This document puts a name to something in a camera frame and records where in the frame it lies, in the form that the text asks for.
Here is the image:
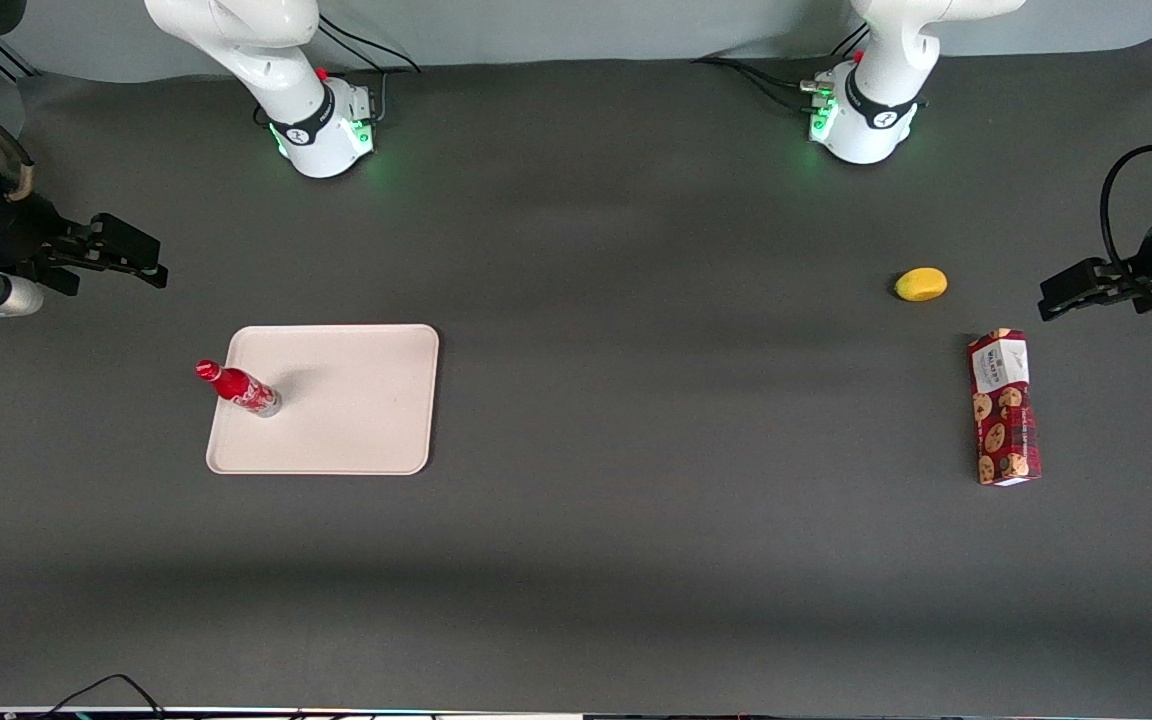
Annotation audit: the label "red tartan cookie box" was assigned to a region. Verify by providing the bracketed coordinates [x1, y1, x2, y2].
[967, 328, 1044, 488]

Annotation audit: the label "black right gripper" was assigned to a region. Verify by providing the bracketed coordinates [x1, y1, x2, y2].
[0, 195, 169, 298]

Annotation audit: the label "yellow lemon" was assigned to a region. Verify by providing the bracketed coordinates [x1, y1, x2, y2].
[893, 267, 949, 303]

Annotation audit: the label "beige plastic tray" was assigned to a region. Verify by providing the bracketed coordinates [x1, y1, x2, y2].
[205, 323, 441, 477]

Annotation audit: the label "red coke bottle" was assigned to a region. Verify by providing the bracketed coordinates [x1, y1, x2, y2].
[195, 359, 283, 419]

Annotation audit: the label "thin black table-edge cable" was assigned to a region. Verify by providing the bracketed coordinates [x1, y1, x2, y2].
[36, 674, 167, 720]

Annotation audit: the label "black right arm base cable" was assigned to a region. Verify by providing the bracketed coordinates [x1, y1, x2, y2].
[316, 15, 422, 126]

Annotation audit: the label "black left arm base cables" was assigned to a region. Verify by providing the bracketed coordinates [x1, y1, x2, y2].
[691, 55, 827, 113]

